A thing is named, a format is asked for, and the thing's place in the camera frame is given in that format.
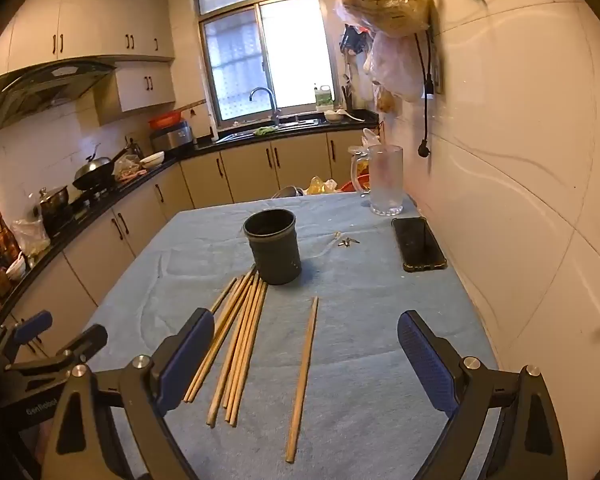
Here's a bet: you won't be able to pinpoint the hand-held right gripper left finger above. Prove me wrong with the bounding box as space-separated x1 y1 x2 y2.
40 307 216 480

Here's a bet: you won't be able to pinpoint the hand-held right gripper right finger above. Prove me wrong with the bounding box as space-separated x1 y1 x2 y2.
397 310 568 480

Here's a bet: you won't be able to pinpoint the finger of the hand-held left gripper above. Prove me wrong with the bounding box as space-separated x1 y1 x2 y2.
2 310 53 356
7 324 109 373

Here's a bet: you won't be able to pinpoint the pile of wooden chopsticks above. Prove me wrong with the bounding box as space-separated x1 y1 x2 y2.
182 266 270 428

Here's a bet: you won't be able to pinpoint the single wooden chopstick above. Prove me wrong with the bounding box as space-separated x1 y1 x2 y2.
285 296 320 464

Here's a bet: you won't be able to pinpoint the dark grey utensil holder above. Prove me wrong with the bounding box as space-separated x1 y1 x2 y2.
243 208 302 286

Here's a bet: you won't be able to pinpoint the light blue tablecloth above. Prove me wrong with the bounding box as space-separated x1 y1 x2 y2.
82 191 501 480

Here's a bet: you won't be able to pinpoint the clear plastic bag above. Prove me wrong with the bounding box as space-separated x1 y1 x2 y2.
12 217 51 257

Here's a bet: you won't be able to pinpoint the black smartphone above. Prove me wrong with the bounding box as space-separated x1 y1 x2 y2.
391 216 448 273

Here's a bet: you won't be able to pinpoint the stainless steel pot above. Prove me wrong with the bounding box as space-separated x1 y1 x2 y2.
28 186 71 235

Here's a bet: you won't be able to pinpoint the black kitchen countertop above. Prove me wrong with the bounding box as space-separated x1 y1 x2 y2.
0 107 381 321

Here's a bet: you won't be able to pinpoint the gas stove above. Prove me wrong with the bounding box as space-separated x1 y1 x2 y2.
70 180 127 213

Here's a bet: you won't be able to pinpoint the black wok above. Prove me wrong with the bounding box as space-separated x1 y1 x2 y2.
72 146 131 191

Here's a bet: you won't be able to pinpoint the plastic bag of food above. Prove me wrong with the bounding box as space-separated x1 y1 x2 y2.
114 155 148 183

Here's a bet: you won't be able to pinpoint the clear glass pitcher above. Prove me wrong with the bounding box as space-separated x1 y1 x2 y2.
349 144 405 217

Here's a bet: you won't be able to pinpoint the red plastic basin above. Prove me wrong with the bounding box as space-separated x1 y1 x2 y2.
340 174 371 193

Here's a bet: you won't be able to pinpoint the beige lower kitchen cabinets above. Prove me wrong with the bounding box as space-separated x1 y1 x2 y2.
0 130 381 346

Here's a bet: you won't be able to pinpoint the beige kitchen cabinets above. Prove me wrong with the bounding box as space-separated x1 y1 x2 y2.
0 0 176 86
0 130 381 346

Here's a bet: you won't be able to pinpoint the silver rice cooker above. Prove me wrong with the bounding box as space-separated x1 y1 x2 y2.
150 121 195 152

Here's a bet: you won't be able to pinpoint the red plastic basket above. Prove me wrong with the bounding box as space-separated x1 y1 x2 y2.
147 111 186 130

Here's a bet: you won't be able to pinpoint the black range hood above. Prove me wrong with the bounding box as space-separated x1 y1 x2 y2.
0 60 117 133

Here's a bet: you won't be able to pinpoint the white dish with ladle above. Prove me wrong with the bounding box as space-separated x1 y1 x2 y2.
325 108 366 124

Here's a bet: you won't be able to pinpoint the small hanging plastic bag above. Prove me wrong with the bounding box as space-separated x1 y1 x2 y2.
374 85 398 113

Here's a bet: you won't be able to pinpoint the metal sink faucet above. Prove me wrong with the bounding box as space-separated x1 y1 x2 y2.
249 86 282 127

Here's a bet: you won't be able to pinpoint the white hanging plastic bag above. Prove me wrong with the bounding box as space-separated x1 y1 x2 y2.
364 30 426 103

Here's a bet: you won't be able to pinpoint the kitchen window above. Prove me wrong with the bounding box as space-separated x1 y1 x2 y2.
196 0 342 129

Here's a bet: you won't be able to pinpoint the beige upper kitchen cabinets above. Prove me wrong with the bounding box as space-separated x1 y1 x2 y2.
0 0 176 86

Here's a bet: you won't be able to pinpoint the blue and red hanging item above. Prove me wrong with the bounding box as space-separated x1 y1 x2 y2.
341 25 376 56

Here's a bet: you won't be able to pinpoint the small beige wall cabinet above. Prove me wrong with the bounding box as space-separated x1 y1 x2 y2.
95 62 177 126

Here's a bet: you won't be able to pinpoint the black power cable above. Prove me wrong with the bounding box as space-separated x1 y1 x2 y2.
413 32 438 158

